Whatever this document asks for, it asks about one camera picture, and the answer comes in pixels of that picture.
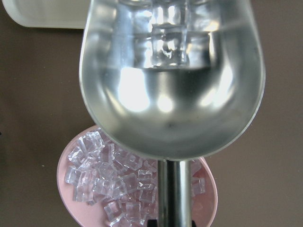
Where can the ice cube in scoop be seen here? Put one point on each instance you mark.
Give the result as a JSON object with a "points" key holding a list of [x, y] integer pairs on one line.
{"points": [[169, 44]]}

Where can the clear ice cubes pile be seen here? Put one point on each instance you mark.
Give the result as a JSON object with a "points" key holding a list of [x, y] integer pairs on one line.
{"points": [[124, 184]]}

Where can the pink bowl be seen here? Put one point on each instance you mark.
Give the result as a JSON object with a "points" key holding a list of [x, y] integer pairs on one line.
{"points": [[204, 205]]}

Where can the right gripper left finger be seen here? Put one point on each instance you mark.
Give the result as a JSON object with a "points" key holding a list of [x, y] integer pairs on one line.
{"points": [[152, 223]]}

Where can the steel ice scoop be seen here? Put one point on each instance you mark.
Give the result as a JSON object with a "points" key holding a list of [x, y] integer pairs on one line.
{"points": [[180, 113]]}

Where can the cream serving tray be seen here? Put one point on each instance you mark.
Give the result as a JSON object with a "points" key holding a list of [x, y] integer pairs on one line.
{"points": [[67, 14]]}

